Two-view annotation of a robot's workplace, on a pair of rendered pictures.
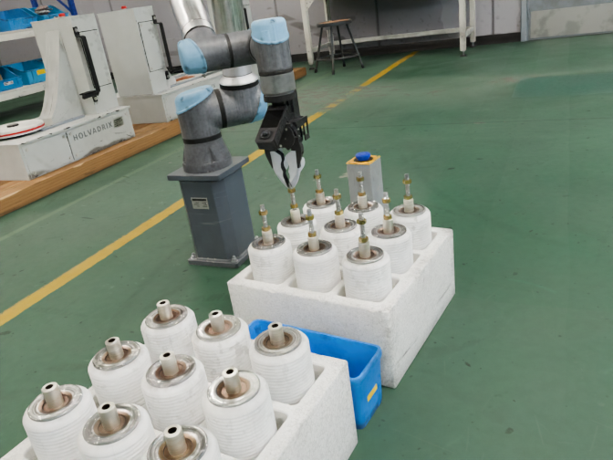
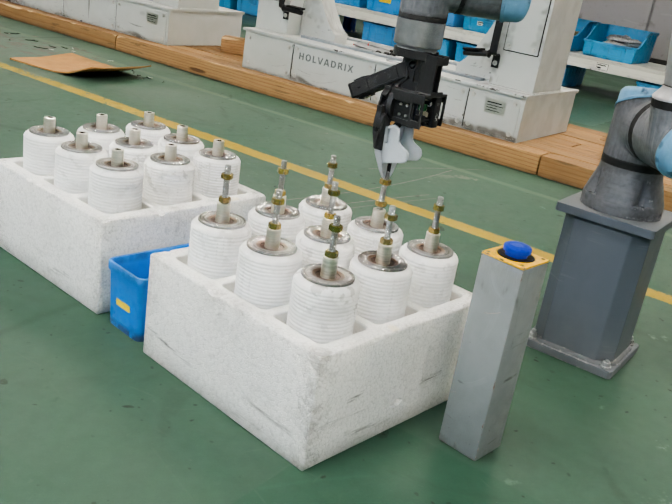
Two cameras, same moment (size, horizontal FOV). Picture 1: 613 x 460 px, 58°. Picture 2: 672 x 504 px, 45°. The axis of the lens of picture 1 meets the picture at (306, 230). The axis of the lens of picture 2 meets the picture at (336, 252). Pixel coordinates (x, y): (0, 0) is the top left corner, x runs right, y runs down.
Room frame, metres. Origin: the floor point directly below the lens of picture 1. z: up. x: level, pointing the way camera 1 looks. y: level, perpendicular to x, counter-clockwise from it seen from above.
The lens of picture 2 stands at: (1.30, -1.27, 0.68)
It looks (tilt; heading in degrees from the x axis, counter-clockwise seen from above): 21 degrees down; 96
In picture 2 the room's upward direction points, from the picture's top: 9 degrees clockwise
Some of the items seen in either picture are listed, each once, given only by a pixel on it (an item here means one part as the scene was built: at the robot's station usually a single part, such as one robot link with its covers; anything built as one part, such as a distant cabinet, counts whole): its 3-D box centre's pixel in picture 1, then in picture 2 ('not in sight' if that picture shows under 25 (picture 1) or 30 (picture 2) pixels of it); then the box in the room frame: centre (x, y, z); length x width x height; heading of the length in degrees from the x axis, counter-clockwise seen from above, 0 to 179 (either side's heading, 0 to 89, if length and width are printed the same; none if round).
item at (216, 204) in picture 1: (218, 211); (599, 279); (1.65, 0.27, 0.15); 0.19 x 0.19 x 0.30; 63
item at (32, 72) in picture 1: (25, 73); not in sight; (6.29, 2.74, 0.36); 0.50 x 0.38 x 0.21; 62
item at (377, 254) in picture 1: (365, 255); (222, 220); (0.99, -0.11, 0.25); 0.08 x 0.08 x 0.01
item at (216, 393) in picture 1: (233, 388); (81, 147); (0.63, 0.13, 0.25); 0.08 x 0.08 x 0.01
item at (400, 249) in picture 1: (391, 268); (264, 301); (1.08, -0.17, 0.16); 0.10 x 0.10 x 0.18
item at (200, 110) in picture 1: (199, 110); (646, 123); (1.66, 0.26, 0.47); 0.13 x 0.12 x 0.14; 105
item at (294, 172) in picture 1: (297, 165); (393, 153); (1.23, 0.00, 0.38); 0.06 x 0.03 x 0.09; 152
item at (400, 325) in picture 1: (348, 287); (312, 325); (1.15, -0.08, 0.09); 0.39 x 0.39 x 0.18; 56
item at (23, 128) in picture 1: (14, 129); not in sight; (2.98, 1.45, 0.29); 0.30 x 0.30 x 0.06
